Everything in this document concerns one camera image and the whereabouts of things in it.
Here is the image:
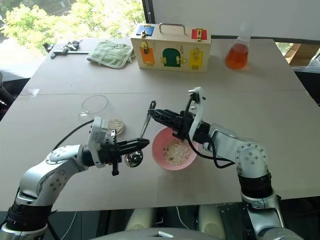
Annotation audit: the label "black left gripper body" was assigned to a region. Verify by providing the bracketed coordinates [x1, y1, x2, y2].
[99, 129, 123, 176]

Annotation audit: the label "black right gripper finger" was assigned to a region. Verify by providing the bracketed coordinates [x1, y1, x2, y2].
[148, 108, 183, 121]
[149, 113, 180, 130]

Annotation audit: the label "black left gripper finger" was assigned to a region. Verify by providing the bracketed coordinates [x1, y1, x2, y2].
[117, 137, 151, 149]
[119, 144, 150, 156]

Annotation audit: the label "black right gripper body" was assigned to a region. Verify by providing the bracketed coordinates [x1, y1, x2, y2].
[171, 110, 196, 141]

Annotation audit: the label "shiny metal spoon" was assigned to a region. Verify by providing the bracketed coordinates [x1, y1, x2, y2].
[124, 99, 158, 168]

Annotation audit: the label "beige oatmeal flakes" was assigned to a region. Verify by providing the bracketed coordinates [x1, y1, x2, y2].
[107, 117, 126, 137]
[163, 138, 192, 166]

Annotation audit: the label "pink bowl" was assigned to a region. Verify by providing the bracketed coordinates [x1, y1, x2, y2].
[151, 126, 199, 171]

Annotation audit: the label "green folded cloth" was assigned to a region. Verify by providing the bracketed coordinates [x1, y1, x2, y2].
[86, 39, 135, 70]

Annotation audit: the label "glass flask with orange liquid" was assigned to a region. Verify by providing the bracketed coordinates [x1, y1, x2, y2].
[224, 21, 255, 71]

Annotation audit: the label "grey robot torso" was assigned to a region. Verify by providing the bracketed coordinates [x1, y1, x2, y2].
[91, 226, 200, 240]

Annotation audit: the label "white rounded shell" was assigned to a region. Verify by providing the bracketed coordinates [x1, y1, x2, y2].
[198, 204, 227, 240]

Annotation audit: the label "black metal bar tool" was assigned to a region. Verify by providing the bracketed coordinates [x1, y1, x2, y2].
[50, 49, 90, 60]

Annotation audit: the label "bunch of keys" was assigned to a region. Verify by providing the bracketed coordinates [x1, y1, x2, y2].
[62, 39, 84, 52]

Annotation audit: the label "brown cardboard box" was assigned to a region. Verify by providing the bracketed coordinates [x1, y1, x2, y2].
[283, 42, 302, 65]

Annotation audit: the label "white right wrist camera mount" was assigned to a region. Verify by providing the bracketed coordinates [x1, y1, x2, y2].
[187, 86, 208, 141]

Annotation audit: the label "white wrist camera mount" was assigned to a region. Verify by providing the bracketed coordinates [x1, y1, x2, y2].
[187, 86, 208, 141]
[87, 115, 110, 169]

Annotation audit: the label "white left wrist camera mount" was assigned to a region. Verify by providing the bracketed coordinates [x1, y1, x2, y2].
[87, 115, 110, 169]

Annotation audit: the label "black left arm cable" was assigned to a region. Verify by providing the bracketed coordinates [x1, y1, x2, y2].
[52, 119, 95, 151]

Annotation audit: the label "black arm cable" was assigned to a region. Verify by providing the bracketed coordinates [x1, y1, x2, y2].
[185, 96, 237, 169]
[52, 119, 95, 151]

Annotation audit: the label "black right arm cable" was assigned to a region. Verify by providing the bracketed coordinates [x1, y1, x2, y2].
[185, 96, 237, 169]

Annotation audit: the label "wooden lock box with handle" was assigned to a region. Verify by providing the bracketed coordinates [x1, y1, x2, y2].
[130, 22, 212, 74]

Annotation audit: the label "white panel with black frame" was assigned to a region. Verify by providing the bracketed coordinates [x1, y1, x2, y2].
[141, 0, 320, 42]

